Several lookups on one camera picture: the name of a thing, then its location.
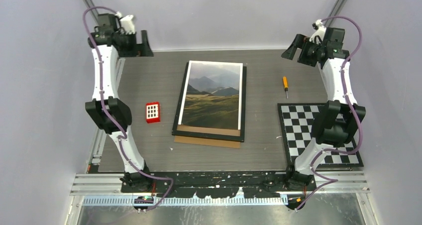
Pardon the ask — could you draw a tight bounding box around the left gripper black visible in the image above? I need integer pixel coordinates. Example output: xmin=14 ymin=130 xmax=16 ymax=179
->
xmin=117 ymin=30 xmax=154 ymax=58

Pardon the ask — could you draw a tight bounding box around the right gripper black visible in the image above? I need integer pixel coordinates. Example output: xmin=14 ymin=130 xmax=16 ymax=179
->
xmin=282 ymin=34 xmax=324 ymax=67

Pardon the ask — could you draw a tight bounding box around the orange handled screwdriver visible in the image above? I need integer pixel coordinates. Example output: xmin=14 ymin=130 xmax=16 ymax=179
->
xmin=283 ymin=76 xmax=289 ymax=99

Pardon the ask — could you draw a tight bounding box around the black white checkerboard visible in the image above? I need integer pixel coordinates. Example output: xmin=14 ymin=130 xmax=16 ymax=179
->
xmin=277 ymin=102 xmax=363 ymax=168

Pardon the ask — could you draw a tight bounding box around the landscape photo print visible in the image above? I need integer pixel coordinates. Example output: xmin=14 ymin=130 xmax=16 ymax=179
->
xmin=176 ymin=60 xmax=246 ymax=130

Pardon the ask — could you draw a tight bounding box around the black picture frame with photo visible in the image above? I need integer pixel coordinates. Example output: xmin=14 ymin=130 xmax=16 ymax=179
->
xmin=172 ymin=63 xmax=247 ymax=128

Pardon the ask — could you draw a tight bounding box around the brown fibreboard backing board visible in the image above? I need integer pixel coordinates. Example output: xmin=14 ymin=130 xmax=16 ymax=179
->
xmin=172 ymin=124 xmax=245 ymax=149

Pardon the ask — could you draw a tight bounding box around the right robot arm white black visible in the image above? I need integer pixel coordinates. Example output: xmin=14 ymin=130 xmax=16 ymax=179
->
xmin=281 ymin=26 xmax=366 ymax=191

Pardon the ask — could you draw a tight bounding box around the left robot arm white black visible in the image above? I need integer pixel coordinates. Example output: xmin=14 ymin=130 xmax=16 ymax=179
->
xmin=85 ymin=12 xmax=154 ymax=192

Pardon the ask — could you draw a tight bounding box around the red screw box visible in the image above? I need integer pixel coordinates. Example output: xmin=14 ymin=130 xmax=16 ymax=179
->
xmin=145 ymin=102 xmax=161 ymax=123

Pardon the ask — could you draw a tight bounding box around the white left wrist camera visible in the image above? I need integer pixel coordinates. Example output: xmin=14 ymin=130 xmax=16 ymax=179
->
xmin=114 ymin=11 xmax=136 ymax=34

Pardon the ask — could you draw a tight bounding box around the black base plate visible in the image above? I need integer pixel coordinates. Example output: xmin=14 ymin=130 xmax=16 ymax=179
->
xmin=120 ymin=170 xmax=316 ymax=199

